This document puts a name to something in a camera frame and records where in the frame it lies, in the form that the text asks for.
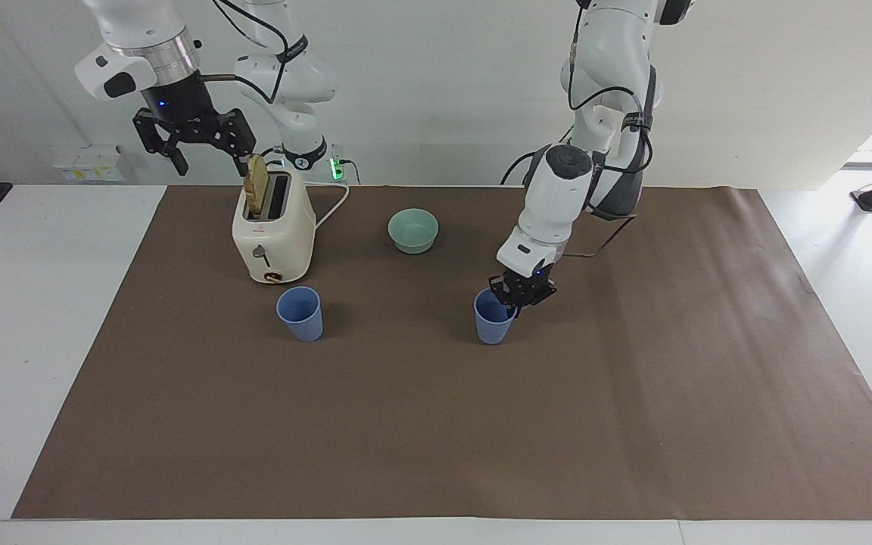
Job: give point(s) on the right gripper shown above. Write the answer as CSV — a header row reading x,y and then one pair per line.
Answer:
x,y
179,102

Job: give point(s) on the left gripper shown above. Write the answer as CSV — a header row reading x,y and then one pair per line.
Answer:
x,y
530,272

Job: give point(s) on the blue plastic cup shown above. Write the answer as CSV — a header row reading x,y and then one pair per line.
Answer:
x,y
492,322
301,312

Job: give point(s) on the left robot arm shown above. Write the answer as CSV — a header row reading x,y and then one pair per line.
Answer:
x,y
604,45

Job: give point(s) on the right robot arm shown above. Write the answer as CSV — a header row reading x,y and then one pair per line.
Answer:
x,y
306,82

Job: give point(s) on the toast slice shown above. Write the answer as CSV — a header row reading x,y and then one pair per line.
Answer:
x,y
255,185

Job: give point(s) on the green bowl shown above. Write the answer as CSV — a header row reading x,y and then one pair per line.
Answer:
x,y
413,229

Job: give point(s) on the cream toaster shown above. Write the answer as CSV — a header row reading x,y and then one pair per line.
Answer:
x,y
273,242

